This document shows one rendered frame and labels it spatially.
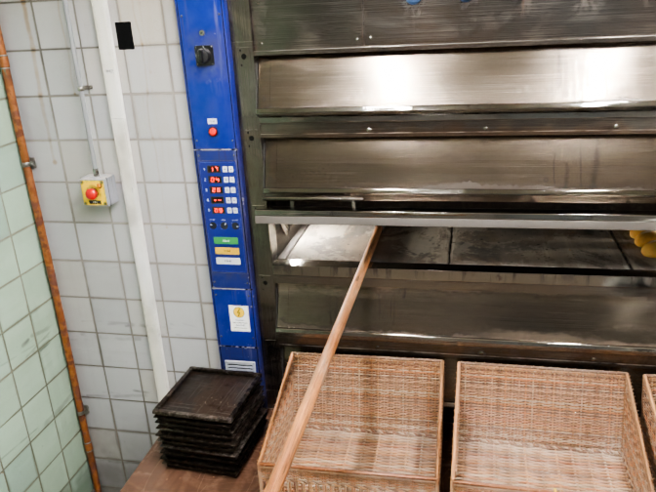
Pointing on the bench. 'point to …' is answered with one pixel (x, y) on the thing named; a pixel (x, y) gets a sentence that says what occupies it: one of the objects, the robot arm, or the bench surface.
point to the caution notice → (239, 318)
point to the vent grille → (240, 365)
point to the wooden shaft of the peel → (319, 374)
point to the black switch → (204, 55)
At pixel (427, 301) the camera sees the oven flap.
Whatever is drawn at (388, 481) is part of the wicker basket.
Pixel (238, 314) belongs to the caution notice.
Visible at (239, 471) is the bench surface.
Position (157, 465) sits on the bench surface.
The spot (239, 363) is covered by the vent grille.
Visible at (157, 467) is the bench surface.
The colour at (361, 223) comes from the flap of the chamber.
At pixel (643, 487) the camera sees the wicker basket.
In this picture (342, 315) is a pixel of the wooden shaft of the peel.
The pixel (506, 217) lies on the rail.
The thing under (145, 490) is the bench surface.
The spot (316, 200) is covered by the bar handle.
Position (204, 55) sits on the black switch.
